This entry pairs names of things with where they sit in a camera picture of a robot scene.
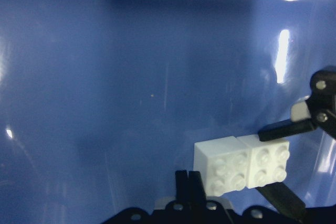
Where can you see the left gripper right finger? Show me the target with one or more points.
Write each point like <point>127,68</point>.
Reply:
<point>284,200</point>

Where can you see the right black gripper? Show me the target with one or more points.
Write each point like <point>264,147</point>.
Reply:
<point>315,110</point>

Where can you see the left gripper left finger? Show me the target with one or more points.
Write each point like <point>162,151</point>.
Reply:
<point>190,191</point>

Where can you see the white block robot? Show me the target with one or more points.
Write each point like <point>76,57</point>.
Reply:
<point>267,162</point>
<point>223,165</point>

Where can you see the blue plastic tray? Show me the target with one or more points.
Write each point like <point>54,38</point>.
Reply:
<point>103,100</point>

